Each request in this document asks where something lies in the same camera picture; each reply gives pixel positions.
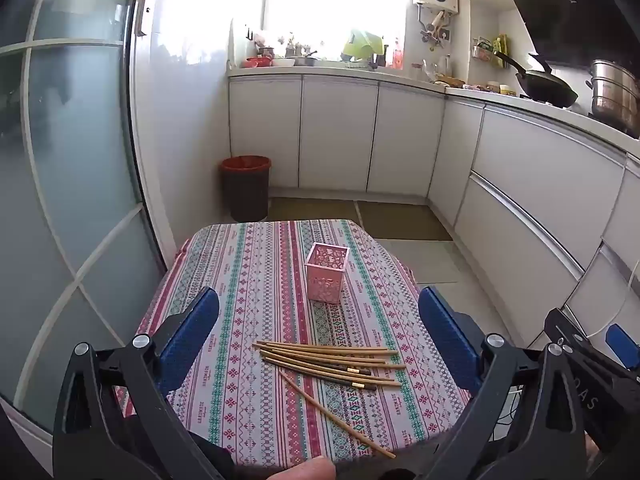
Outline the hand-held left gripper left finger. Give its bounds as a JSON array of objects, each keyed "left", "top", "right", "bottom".
[{"left": 52, "top": 286, "right": 222, "bottom": 480}]

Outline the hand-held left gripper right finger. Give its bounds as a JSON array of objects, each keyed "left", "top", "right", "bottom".
[{"left": 419, "top": 287, "right": 587, "bottom": 480}]

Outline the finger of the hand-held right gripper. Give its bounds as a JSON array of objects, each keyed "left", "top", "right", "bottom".
[
  {"left": 544, "top": 307, "right": 602, "bottom": 362},
  {"left": 604, "top": 323, "right": 640, "bottom": 368}
]

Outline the pile of wooden chopsticks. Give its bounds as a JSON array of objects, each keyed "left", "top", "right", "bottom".
[{"left": 252, "top": 340, "right": 407, "bottom": 392}]

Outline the light bamboo chopstick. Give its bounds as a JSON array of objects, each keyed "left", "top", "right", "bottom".
[{"left": 278, "top": 371, "right": 397, "bottom": 460}]

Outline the pink lattice utensil holder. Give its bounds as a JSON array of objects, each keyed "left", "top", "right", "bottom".
[{"left": 305, "top": 242, "right": 350, "bottom": 305}]

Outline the person's left hand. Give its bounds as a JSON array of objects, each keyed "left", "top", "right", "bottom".
[{"left": 277, "top": 457, "right": 337, "bottom": 480}]

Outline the patterned striped tablecloth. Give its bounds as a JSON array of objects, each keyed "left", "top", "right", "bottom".
[{"left": 122, "top": 219, "right": 473, "bottom": 466}]

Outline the olive floor mat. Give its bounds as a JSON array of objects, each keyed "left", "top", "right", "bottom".
[
  {"left": 357, "top": 201, "right": 453, "bottom": 242},
  {"left": 270, "top": 199, "right": 362, "bottom": 223}
]

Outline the dark trash bin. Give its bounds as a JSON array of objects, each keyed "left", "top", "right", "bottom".
[{"left": 218, "top": 155, "right": 272, "bottom": 223}]

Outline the row of white kitchen cabinets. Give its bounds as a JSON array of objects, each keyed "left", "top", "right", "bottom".
[{"left": 227, "top": 72, "right": 640, "bottom": 356}]

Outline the red bin liner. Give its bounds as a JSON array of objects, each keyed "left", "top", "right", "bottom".
[{"left": 218, "top": 155, "right": 272, "bottom": 177}]

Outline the frosted glass door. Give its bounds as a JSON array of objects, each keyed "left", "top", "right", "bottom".
[{"left": 0, "top": 0, "right": 168, "bottom": 441}]

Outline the white kitchen countertop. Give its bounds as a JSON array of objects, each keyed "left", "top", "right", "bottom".
[{"left": 227, "top": 62, "right": 640, "bottom": 161}]

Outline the steel steamer pot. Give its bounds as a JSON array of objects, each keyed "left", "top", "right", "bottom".
[{"left": 589, "top": 59, "right": 640, "bottom": 136}]

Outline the black wok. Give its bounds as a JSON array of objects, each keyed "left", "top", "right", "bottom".
[{"left": 494, "top": 50, "right": 579, "bottom": 109}]

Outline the white upright board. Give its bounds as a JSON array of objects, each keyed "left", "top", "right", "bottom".
[{"left": 230, "top": 17, "right": 258, "bottom": 68}]

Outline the yellow-green bag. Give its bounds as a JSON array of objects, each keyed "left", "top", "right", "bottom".
[{"left": 341, "top": 29, "right": 385, "bottom": 60}]

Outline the black range hood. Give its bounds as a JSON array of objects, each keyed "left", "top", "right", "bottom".
[{"left": 490, "top": 0, "right": 640, "bottom": 68}]

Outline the bright kitchen window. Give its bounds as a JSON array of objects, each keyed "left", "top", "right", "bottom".
[{"left": 165, "top": 0, "right": 413, "bottom": 61}]

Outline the white power cable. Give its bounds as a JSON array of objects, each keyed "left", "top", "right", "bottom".
[{"left": 582, "top": 255, "right": 640, "bottom": 338}]

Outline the wall condiment rack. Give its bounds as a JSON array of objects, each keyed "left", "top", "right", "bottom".
[{"left": 472, "top": 34, "right": 511, "bottom": 69}]

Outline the metal door handle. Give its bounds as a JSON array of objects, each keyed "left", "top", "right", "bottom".
[{"left": 134, "top": 0, "right": 169, "bottom": 37}]

